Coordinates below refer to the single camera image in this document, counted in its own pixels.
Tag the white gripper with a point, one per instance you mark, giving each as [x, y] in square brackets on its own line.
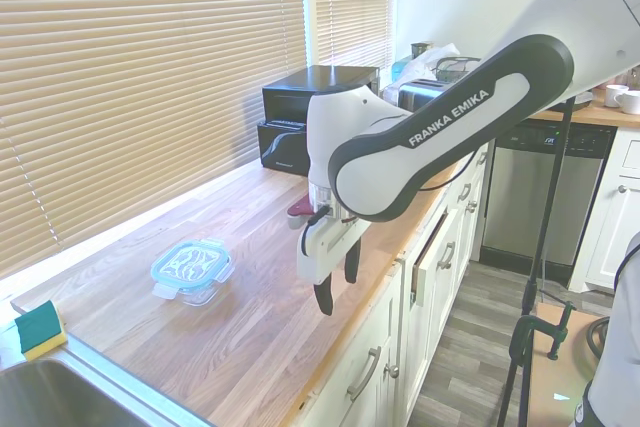
[325, 252]

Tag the clear blue-rimmed container lid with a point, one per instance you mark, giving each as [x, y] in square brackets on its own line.
[192, 262]

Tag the white Franka Panda arm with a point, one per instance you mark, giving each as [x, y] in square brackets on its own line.
[450, 122]

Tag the square glass food container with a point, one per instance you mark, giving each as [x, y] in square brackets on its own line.
[200, 299]

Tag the white cabinet door ajar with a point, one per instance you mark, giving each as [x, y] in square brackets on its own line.
[431, 267]

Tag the white kitchen base cabinet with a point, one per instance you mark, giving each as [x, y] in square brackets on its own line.
[400, 357]

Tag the silver round cabinet knob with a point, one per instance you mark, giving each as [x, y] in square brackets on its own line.
[392, 371]

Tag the silver toaster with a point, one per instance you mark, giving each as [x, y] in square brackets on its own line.
[420, 94]

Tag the black toaster oven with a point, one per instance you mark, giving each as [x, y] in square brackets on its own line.
[340, 76]

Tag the stainless steel dishwasher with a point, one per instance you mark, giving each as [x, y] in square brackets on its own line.
[540, 197]

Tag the green bar clamp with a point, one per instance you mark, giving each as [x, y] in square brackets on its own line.
[555, 342]

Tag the white plastic bag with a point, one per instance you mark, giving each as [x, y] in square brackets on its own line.
[425, 64]

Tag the brown cardboard board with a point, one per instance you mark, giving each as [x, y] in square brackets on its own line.
[550, 387]

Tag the dark glass jar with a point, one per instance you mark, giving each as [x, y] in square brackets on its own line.
[421, 49]

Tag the wide beige window blind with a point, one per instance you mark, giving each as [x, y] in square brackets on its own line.
[150, 97]

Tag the narrow beige window blind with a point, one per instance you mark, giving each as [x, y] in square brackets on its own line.
[350, 7]

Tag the yellow green sponge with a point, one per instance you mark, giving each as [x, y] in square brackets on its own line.
[40, 329]

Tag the stainless steel sink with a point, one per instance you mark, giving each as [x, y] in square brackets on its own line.
[50, 397]

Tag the small white mug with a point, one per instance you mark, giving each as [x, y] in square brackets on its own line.
[614, 94]

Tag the large white mug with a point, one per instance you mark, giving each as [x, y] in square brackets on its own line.
[631, 103]

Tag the dark bottle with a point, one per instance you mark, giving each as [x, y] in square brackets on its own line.
[636, 76]

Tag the black camera tripod stand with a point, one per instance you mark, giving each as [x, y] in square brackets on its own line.
[530, 297]

